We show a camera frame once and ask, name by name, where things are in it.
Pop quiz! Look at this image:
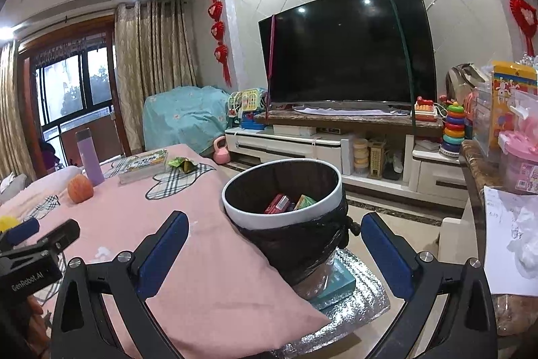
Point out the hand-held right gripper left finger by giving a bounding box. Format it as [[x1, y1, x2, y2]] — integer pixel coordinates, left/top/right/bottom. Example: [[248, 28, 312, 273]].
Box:
[[50, 210, 191, 359]]

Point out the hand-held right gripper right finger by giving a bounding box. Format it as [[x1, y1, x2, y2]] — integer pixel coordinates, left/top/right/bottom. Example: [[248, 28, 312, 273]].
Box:
[[360, 212, 499, 359]]

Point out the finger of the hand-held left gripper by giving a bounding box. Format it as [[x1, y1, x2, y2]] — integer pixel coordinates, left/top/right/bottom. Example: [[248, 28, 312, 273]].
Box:
[[0, 217, 40, 248], [0, 219, 80, 259]]

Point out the white bin with black bag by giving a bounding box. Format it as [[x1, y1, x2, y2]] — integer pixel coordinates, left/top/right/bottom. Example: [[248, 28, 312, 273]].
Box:
[[221, 158, 362, 298]]

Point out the person's left hand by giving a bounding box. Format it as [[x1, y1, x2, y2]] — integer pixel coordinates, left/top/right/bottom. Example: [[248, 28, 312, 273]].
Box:
[[26, 295, 52, 338]]

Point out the grey pillow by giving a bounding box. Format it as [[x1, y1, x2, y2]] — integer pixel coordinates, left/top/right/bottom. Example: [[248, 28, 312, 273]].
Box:
[[0, 173, 26, 195]]

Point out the silver foil mat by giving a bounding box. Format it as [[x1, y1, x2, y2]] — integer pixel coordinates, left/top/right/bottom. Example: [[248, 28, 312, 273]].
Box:
[[269, 245, 391, 351]]

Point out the pale pink pillow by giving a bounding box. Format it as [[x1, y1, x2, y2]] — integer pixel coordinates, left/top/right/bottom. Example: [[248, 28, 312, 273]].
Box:
[[0, 166, 82, 212]]

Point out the orange round fruit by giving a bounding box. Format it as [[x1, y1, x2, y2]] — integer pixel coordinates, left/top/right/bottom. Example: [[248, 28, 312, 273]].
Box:
[[68, 173, 94, 203]]

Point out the teal flat box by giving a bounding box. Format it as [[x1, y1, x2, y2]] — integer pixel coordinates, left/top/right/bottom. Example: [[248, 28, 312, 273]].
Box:
[[311, 258, 356, 307]]

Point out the purple dark cloth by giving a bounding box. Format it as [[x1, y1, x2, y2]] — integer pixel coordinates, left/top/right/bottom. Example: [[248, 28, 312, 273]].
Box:
[[38, 138, 62, 170]]

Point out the white edged book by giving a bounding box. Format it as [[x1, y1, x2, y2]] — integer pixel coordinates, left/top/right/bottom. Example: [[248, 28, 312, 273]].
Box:
[[119, 163, 169, 185]]

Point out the purple water bottle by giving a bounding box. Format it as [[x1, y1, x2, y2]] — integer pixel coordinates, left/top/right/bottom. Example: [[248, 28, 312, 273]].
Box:
[[76, 128, 104, 187]]

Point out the green snack packet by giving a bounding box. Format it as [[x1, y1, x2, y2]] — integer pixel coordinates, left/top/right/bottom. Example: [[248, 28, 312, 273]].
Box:
[[167, 157, 197, 175]]

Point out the green cover book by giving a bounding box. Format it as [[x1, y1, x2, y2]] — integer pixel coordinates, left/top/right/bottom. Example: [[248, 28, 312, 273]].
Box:
[[118, 149, 168, 172]]

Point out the light green box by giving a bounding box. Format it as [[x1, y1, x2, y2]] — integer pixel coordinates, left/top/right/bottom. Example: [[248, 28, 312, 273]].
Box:
[[294, 194, 318, 212]]

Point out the wooden storage box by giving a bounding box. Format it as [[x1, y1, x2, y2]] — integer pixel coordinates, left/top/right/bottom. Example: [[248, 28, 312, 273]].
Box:
[[368, 140, 387, 180]]

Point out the round yellow container stack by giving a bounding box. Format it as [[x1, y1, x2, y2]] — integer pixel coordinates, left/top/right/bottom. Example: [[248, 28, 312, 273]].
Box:
[[352, 137, 370, 177]]

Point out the white paper sheet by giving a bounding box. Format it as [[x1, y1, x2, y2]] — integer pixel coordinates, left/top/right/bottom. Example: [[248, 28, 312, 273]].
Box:
[[483, 186, 538, 296]]

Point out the pink kettlebell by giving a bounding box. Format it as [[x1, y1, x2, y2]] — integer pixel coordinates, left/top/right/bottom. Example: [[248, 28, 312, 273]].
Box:
[[214, 136, 230, 164]]

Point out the marble top side cabinet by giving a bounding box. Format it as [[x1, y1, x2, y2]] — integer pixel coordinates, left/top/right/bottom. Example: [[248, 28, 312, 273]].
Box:
[[439, 140, 538, 338]]

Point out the beige patterned curtain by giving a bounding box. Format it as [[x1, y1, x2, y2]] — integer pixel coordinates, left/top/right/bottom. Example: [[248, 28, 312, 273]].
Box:
[[114, 0, 200, 158], [0, 39, 36, 181]]

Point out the red snack packet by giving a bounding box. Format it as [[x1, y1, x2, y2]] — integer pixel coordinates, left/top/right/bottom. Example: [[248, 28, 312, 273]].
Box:
[[264, 193, 295, 215]]

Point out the teal cloth cover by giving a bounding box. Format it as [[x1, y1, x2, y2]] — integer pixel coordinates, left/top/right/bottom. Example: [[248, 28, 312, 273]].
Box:
[[142, 85, 232, 158]]

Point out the brown textured bag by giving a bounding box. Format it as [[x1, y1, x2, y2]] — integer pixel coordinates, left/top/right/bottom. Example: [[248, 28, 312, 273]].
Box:
[[492, 294, 538, 336]]

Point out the white plastic bag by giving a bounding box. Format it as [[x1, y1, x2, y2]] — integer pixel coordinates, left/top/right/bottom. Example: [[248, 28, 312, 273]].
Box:
[[506, 212, 538, 280]]

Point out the brown framed balcony window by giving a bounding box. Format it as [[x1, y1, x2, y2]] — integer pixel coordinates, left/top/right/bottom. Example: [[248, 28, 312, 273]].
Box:
[[19, 16, 129, 166]]

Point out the white television cabinet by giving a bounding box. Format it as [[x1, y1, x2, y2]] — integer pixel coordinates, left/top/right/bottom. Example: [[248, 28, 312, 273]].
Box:
[[225, 109, 469, 204]]

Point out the red toy telephone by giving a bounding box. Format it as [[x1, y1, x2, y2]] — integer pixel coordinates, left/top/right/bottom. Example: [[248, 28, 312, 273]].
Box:
[[412, 97, 442, 120]]

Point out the pink lidded cup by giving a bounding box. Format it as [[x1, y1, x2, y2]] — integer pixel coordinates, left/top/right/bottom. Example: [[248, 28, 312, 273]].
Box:
[[498, 130, 538, 195]]

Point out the colourful toy phone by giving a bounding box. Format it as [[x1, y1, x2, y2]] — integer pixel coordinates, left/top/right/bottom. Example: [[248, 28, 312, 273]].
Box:
[[227, 87, 270, 130]]

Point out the clear plastic drawer unit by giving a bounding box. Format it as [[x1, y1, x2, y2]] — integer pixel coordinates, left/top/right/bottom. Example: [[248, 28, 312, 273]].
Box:
[[473, 90, 505, 158]]

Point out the silver bag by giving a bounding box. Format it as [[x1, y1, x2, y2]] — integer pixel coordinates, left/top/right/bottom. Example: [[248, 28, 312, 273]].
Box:
[[446, 64, 484, 111]]

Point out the black flat television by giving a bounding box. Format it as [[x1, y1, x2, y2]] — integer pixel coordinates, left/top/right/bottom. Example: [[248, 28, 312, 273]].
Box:
[[258, 0, 438, 111]]

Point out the yellow printed box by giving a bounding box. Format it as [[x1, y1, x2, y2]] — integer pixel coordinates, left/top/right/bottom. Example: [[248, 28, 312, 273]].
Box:
[[490, 60, 538, 158]]

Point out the red hanging knot decoration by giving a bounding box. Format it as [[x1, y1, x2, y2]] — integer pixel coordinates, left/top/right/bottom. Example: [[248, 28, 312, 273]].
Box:
[[207, 0, 233, 87]]

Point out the rainbow stacking ring toy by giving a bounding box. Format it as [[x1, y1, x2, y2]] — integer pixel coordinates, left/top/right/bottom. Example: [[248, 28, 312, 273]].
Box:
[[439, 100, 467, 158]]

